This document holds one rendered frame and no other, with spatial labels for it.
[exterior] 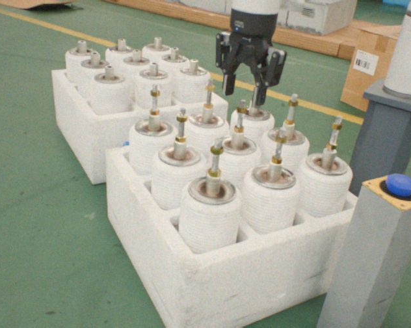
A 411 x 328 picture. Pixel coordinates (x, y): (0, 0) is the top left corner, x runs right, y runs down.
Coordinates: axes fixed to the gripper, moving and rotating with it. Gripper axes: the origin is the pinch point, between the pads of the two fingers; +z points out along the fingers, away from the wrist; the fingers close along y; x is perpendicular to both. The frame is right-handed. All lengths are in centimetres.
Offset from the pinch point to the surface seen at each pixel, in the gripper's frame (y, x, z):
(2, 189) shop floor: -48, -27, 36
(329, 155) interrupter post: 15.1, 7.6, 7.8
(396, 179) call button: 29.3, -0.6, 2.4
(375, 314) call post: 33.5, -0.7, 25.0
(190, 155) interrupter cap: -2.0, -9.6, 10.2
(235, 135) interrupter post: 0.4, -0.8, 7.8
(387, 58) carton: -20, 105, 12
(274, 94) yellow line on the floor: -55, 87, 35
